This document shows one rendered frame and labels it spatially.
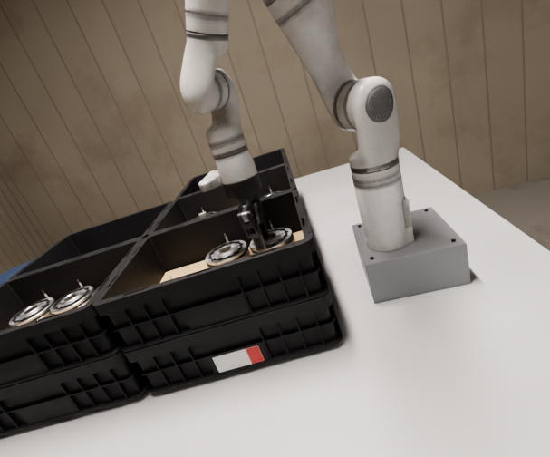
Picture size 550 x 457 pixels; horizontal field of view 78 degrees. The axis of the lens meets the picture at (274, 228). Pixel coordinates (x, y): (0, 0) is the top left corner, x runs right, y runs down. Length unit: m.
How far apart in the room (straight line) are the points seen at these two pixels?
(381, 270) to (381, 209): 0.12
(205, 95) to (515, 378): 0.64
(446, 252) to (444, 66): 2.01
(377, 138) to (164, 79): 2.14
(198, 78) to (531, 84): 2.48
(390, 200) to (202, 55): 0.42
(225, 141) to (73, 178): 2.53
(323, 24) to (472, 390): 0.58
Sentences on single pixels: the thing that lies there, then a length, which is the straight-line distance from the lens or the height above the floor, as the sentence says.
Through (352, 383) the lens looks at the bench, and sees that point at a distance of 0.62.
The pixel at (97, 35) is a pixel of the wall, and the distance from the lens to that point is 2.82.
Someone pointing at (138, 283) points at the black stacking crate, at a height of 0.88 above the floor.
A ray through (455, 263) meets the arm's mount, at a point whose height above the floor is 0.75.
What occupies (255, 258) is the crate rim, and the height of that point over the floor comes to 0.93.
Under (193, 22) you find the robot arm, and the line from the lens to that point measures 0.64.
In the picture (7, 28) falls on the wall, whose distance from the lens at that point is 3.16.
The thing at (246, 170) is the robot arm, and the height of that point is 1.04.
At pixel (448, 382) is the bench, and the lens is 0.61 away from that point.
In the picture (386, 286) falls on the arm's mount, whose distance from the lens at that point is 0.74.
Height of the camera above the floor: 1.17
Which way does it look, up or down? 22 degrees down
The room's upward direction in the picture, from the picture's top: 19 degrees counter-clockwise
